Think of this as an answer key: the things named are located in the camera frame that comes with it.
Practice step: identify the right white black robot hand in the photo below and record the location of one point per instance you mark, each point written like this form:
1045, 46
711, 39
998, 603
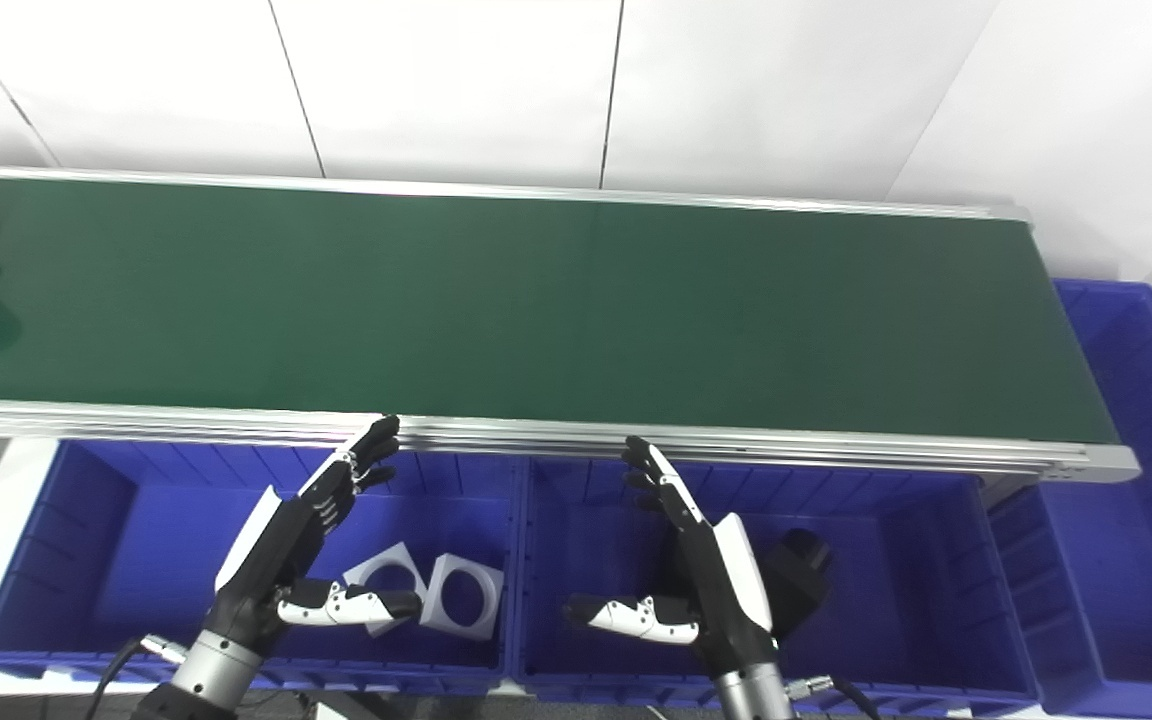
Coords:
726, 580

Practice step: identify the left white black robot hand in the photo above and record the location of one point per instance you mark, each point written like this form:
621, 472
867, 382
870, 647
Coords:
276, 545

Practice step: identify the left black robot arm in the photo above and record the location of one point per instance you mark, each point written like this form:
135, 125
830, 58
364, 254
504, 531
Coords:
211, 675

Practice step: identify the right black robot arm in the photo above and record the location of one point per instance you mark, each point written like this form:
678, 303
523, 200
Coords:
751, 695

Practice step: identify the black cylinder-on-base part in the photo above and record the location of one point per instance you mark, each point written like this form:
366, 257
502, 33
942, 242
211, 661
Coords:
801, 570

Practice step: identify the green conveyor belt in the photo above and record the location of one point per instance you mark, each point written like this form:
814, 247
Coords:
536, 300
736, 446

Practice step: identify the blue plastic bin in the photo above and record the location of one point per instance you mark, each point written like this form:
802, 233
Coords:
916, 600
1126, 560
116, 560

